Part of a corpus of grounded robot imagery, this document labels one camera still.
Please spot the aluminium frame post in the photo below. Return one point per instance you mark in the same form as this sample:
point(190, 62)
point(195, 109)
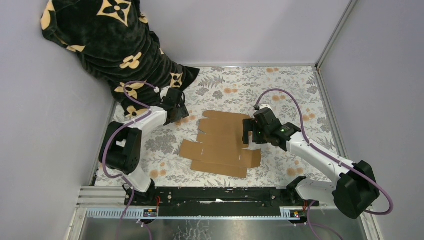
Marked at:
point(343, 20)

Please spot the black floral plush blanket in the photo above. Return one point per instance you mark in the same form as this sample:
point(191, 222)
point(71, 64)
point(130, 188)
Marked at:
point(114, 43)

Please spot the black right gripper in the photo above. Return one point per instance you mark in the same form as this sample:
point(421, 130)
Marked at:
point(251, 125)

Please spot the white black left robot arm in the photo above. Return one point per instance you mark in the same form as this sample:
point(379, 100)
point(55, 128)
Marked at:
point(121, 151)

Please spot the floral patterned table mat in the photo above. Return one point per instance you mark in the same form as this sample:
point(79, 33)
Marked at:
point(292, 92)

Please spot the white slotted cable duct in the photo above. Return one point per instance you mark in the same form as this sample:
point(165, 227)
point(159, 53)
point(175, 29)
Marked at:
point(204, 213)

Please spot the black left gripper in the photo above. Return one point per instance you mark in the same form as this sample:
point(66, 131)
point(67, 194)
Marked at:
point(181, 113)

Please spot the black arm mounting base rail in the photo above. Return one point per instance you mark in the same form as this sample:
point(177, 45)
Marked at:
point(216, 197)

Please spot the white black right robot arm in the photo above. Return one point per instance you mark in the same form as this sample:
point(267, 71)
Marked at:
point(349, 187)

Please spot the brown cardboard box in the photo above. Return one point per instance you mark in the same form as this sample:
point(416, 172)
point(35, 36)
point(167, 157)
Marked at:
point(219, 147)

